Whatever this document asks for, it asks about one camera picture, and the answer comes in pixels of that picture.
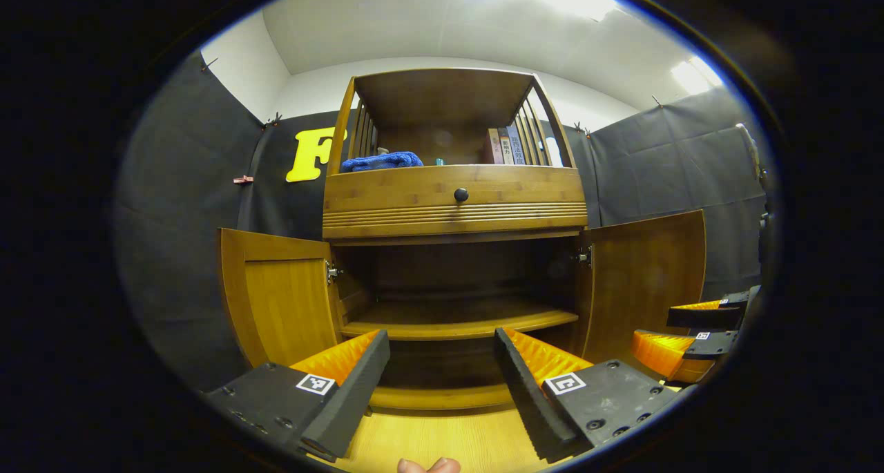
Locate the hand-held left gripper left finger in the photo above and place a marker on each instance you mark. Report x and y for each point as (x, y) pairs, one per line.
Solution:
(352, 397)

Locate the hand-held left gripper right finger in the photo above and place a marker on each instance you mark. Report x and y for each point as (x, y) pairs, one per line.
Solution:
(528, 397)

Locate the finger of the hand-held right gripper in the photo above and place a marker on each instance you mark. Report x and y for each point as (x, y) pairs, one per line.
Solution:
(656, 352)
(704, 317)

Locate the wooden shoe cabinet door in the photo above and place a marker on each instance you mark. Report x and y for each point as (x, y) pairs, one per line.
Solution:
(642, 280)
(283, 300)

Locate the wooden double-door shoe cabinet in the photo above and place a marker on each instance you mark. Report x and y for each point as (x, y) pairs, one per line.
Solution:
(442, 100)

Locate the wooden inner cabinet shelf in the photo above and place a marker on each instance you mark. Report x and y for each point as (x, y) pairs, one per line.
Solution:
(456, 321)

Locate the wooden cabinet drawer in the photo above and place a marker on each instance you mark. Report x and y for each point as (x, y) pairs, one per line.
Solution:
(400, 197)

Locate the black round drawer knob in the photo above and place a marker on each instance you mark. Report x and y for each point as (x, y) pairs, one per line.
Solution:
(460, 195)

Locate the black binder clip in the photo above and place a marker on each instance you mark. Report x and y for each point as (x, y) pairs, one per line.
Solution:
(656, 102)
(274, 119)
(579, 126)

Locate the black backdrop cloth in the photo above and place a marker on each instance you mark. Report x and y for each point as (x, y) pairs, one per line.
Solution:
(179, 252)

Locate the blue cloth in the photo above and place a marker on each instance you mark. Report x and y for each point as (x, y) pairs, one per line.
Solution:
(380, 161)

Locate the small ceiling light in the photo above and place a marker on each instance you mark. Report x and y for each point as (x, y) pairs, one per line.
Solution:
(696, 76)

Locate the lilac spine shelf book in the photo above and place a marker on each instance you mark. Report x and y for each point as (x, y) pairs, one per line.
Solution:
(516, 145)

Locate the brown spine shelf book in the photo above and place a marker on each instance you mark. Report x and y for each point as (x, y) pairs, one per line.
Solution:
(505, 146)

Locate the beige spine shelf book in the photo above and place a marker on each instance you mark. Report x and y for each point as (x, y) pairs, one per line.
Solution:
(494, 147)

